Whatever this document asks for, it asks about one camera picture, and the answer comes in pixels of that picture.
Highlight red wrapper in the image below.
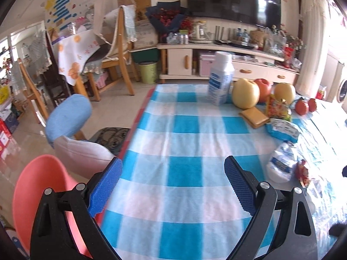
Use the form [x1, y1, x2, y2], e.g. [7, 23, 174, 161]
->
[295, 159, 311, 188]

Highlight crushed white plastic bottle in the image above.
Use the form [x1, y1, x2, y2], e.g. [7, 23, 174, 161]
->
[266, 141, 298, 183]

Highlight blue white wrapper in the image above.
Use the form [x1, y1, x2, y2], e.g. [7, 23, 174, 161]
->
[265, 119, 301, 143]

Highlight brown biscuit packet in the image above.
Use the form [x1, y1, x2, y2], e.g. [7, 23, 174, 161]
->
[239, 106, 270, 129]

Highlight yellow colourful snack bag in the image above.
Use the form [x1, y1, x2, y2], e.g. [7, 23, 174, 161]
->
[265, 94, 292, 122]

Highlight green trash bin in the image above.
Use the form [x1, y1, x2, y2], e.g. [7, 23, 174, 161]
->
[138, 62, 158, 84]

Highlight red gift boxes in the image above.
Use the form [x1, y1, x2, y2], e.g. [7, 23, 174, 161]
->
[0, 119, 12, 160]

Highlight patterned floor mat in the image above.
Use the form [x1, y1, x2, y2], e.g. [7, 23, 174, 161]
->
[89, 127, 130, 156]

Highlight blue cushioned stool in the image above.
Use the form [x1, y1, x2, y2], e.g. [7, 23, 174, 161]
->
[45, 94, 92, 148]

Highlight blue checkered tablecloth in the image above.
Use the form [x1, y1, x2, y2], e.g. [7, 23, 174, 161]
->
[101, 84, 346, 259]

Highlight large orange with leaf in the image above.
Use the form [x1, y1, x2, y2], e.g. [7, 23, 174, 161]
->
[295, 97, 309, 116]

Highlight small orange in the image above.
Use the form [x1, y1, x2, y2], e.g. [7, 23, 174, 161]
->
[308, 98, 317, 113]

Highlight light wooden chair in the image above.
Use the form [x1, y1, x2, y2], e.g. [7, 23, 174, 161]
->
[11, 58, 49, 127]

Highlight yellow pear right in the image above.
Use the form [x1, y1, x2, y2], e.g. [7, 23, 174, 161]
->
[274, 83, 296, 105]

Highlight red apple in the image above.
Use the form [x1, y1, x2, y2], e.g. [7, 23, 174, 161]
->
[254, 79, 273, 103]

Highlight dark wooden chair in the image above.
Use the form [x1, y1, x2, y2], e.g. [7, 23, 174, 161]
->
[40, 32, 70, 107]

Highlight upright white milk bottle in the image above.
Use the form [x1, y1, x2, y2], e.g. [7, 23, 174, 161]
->
[208, 51, 235, 106]

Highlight dining table with cloth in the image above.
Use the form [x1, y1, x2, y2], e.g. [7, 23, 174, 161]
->
[53, 29, 100, 98]

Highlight pink storage box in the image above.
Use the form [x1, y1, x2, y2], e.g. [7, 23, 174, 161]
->
[199, 52, 215, 76]

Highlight white TV cabinet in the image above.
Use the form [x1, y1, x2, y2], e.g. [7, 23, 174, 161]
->
[157, 43, 299, 84]

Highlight wooden chair with cover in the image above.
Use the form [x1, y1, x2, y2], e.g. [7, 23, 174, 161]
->
[87, 0, 139, 101]

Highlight black television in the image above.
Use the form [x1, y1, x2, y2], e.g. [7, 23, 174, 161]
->
[187, 0, 281, 28]

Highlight dark flower bouquet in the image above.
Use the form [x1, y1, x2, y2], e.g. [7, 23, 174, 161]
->
[145, 0, 187, 43]

